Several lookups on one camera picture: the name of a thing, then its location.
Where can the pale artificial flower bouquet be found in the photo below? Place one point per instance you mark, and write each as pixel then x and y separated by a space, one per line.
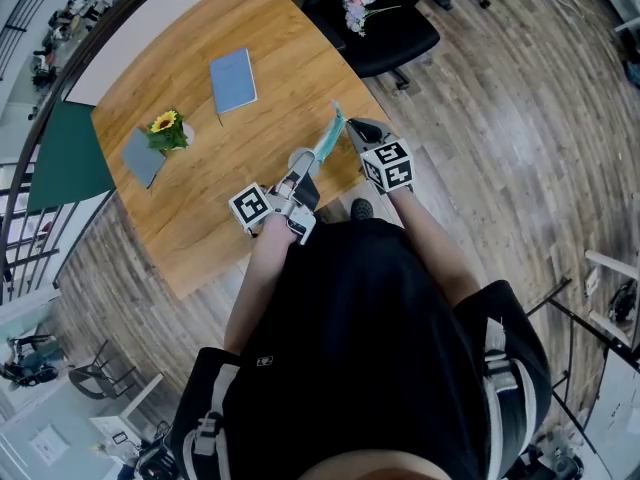
pixel 356 13

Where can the light teal printed pouch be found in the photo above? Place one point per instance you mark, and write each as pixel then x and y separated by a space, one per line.
pixel 329 140

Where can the person's left forearm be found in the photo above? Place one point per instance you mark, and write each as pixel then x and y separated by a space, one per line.
pixel 260 278

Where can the person's right black shoe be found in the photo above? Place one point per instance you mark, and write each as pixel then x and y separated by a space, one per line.
pixel 361 210

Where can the white board panel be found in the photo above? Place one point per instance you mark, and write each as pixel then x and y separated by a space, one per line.
pixel 150 33

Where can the black metal chair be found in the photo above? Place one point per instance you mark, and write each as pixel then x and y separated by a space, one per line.
pixel 92 383

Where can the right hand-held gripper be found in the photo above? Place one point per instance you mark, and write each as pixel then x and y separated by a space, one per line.
pixel 390 165

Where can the person's black clothing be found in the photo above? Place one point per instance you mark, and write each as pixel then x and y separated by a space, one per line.
pixel 360 343

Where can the black metal stand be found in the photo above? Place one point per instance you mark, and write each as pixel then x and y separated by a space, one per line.
pixel 570 318

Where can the green board panel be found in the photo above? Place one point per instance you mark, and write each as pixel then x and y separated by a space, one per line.
pixel 70 158

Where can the grey notebook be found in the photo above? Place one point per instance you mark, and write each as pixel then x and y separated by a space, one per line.
pixel 142 160

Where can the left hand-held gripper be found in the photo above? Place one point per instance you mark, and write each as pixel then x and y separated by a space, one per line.
pixel 250 207

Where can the potted sunflower plant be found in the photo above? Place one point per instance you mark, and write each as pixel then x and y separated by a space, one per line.
pixel 167 130

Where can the blue notebook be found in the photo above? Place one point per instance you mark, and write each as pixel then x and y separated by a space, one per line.
pixel 232 80

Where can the person's right forearm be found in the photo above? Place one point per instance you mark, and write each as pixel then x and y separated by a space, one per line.
pixel 435 258

